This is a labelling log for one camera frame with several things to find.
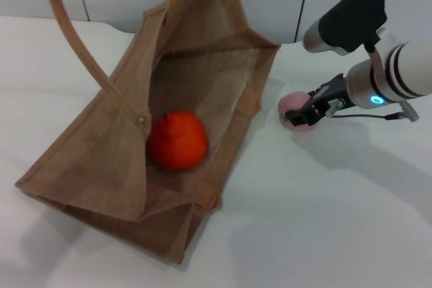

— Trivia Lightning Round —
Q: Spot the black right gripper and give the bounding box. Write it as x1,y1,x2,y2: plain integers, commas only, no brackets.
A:
285,73,352,129

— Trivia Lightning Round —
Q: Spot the pink toy peach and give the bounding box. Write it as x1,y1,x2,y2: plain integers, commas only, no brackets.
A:
277,91,320,133

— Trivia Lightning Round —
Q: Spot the orange toy fruit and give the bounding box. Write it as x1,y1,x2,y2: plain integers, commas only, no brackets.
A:
147,110,209,172

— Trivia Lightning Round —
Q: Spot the brown jute handbag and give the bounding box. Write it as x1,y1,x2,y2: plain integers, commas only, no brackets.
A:
14,0,281,266

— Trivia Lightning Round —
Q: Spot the silver bolt on right gripper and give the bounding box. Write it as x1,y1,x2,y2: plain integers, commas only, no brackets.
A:
324,98,346,118

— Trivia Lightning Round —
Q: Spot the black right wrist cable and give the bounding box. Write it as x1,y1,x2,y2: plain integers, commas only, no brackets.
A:
332,110,421,123

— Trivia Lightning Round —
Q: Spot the thin dark wall cable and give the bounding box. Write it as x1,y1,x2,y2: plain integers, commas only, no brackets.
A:
294,0,313,44

